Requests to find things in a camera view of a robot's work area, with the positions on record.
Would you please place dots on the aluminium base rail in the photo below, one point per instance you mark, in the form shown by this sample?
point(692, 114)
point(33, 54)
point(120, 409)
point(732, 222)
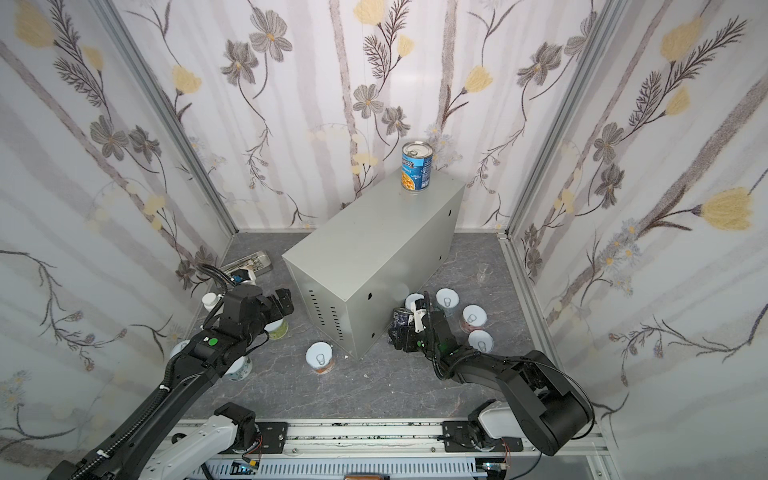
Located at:
point(370, 449)

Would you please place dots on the metal tray with contents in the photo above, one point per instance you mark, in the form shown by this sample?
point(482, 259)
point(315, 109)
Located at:
point(256, 264)

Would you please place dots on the light teal can white lid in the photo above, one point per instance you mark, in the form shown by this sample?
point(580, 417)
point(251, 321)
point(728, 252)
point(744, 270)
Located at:
point(448, 301)

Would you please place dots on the orange can white lid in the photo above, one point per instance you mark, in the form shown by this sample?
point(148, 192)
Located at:
point(319, 357)

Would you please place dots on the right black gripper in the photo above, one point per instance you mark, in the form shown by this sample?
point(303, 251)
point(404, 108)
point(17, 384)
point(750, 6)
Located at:
point(411, 330)

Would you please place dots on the pale pink can white lid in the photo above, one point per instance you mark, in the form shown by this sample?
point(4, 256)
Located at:
point(481, 341)

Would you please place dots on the yellow can white lid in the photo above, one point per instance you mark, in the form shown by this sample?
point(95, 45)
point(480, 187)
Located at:
point(179, 348)

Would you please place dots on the white plastic bottle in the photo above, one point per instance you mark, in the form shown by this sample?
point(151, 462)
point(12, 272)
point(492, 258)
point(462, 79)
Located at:
point(210, 300)

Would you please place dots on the grey metal cabinet box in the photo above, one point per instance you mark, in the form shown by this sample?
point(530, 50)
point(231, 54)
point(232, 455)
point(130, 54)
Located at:
point(367, 259)

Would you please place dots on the green can white lid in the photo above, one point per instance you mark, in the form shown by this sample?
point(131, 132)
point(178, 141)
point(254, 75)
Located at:
point(277, 329)

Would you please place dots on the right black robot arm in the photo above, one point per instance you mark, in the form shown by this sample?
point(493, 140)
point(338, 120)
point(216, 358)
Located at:
point(549, 406)

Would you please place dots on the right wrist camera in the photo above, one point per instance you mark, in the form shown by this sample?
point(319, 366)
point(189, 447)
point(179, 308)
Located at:
point(419, 309)

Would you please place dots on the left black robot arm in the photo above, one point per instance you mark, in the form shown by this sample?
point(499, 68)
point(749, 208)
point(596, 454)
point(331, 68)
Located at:
point(241, 313)

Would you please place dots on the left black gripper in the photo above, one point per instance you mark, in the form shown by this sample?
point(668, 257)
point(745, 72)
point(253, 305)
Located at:
point(279, 303)

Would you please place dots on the dark navy food can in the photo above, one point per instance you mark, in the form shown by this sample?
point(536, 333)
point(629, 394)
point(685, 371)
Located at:
point(398, 330)

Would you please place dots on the teal grey can white lid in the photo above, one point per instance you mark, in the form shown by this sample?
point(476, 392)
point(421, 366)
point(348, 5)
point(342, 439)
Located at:
point(239, 370)

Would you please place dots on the blue soup can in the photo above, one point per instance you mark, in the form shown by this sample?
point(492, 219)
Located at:
point(416, 165)

